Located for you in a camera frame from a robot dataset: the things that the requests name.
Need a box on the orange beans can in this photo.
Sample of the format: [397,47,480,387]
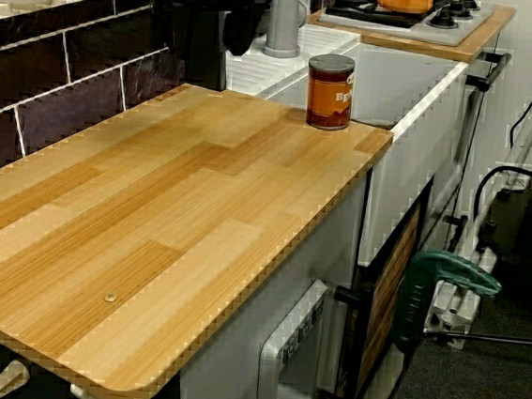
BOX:
[302,52,358,133]

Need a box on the white toy kitchen sink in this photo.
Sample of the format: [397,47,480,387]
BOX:
[208,16,474,276]

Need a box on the wooden cutting board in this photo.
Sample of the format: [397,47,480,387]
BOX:
[0,65,398,399]

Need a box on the wooden slat drawer front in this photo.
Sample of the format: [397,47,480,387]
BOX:
[355,203,422,399]

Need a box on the white dishwasher door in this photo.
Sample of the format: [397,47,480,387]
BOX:
[254,274,329,399]

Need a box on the white kitchen cabinet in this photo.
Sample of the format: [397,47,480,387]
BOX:
[175,150,374,399]

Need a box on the grey curved kitchen faucet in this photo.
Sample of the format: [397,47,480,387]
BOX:
[262,0,314,62]

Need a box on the green clamp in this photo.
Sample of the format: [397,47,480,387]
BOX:
[395,249,507,360]

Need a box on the black stove grate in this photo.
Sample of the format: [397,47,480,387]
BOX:
[324,0,438,31]

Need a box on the grey stove top plate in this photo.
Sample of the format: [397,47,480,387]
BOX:
[317,0,496,51]

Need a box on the wooden counter under stove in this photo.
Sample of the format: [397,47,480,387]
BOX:
[306,0,516,69]

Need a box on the white cabinet knob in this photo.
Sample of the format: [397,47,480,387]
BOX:
[0,357,33,399]

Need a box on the black cabinet handle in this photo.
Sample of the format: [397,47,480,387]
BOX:
[438,210,472,253]
[315,261,376,399]

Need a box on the dark vertical kitchen post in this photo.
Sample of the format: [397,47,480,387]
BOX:
[140,0,272,97]

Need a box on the aluminium frame rail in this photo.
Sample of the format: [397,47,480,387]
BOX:
[420,238,501,353]

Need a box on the thick black cable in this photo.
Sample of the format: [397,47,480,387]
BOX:
[470,161,532,264]

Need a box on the black oven handle bar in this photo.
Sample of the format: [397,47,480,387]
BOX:
[464,48,513,96]

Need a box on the white metal frame bar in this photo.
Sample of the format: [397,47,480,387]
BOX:
[447,69,532,283]

